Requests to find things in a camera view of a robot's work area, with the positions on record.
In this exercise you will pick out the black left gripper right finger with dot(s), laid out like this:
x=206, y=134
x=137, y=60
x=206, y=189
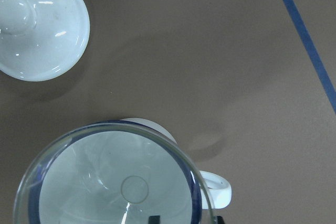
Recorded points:
x=219, y=220

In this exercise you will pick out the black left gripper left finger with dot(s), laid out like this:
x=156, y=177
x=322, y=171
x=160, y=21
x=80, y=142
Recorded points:
x=154, y=219

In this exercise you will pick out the white enamel mug blue rim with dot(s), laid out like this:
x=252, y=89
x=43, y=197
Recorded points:
x=218, y=190

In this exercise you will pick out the blue tape grid lines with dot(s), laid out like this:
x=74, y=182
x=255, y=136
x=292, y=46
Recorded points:
x=311, y=50

